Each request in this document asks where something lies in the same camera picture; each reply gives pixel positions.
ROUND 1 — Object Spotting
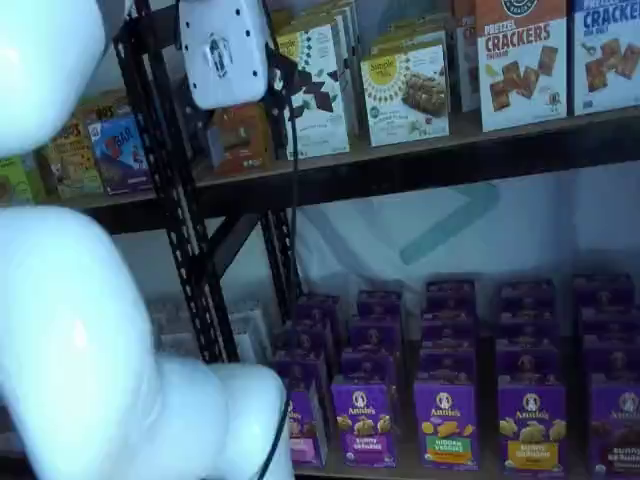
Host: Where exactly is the blue Zbar box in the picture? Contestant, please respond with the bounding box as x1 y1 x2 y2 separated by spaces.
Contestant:
87 115 154 196

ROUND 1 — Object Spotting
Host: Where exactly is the purple Annie's box violet patch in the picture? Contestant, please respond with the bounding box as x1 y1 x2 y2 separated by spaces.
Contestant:
330 382 400 469

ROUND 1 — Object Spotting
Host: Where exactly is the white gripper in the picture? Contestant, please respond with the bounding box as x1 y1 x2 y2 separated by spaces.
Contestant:
178 0 302 170

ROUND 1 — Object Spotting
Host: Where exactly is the purple Annie's box pink patch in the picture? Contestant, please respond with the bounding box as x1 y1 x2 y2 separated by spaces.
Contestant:
285 382 330 469

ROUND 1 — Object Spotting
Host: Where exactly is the Simple Mills chocolate thins box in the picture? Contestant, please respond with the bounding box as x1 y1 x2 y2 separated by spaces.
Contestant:
292 0 360 136
272 23 351 161

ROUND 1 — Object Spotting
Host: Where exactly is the yellow Bobo's box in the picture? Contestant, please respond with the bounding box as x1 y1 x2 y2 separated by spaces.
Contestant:
74 91 132 122
37 117 104 199

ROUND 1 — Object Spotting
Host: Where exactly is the Simple Mills snack bar box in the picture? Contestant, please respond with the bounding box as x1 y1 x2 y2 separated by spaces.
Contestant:
360 43 450 148
368 14 450 51

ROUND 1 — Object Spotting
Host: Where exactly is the green Bobo's box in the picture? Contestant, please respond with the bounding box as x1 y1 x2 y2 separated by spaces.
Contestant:
0 152 37 207

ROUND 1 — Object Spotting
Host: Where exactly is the purple Annie's box green patch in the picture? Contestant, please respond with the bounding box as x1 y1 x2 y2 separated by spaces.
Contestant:
413 382 481 471

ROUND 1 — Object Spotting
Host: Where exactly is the white printed carton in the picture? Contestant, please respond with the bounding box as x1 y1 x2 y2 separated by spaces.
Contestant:
227 305 274 365

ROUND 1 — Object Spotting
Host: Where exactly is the yellow orange Revival box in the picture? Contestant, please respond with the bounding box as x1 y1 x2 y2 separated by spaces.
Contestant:
207 102 275 175
269 0 296 41

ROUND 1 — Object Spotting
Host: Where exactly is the white backdrop sheet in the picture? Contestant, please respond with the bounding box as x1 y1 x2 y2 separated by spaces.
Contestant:
294 159 640 326

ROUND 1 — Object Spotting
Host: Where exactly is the purple Annie's box yellow patch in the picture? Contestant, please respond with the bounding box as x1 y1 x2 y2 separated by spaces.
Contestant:
497 383 569 474

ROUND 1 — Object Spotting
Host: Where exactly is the purple Annie's snack box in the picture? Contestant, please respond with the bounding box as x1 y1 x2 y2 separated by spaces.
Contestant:
356 290 403 324
341 349 399 386
421 312 476 351
425 279 476 316
497 314 557 354
294 294 342 331
496 349 560 387
578 307 640 349
572 273 635 311
277 320 335 361
582 344 640 384
498 280 556 319
348 319 401 354
418 347 477 386
272 349 329 396

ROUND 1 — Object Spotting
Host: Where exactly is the blue sea salt crackers box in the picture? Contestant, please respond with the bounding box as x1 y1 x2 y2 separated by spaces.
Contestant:
572 0 640 117

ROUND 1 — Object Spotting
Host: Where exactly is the black metal shelf rack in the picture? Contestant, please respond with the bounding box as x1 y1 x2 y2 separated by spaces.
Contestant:
82 0 226 364
124 0 640 480

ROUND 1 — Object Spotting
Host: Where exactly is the orange pretzel crackers box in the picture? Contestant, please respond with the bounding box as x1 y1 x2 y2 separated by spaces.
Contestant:
452 0 482 114
474 0 570 134

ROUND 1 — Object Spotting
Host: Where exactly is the purple Annie's box brown patch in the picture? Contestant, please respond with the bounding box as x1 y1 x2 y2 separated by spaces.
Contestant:
588 379 640 479

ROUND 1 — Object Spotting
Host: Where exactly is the teal tape chevron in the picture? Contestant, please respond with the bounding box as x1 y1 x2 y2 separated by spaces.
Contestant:
399 182 501 266

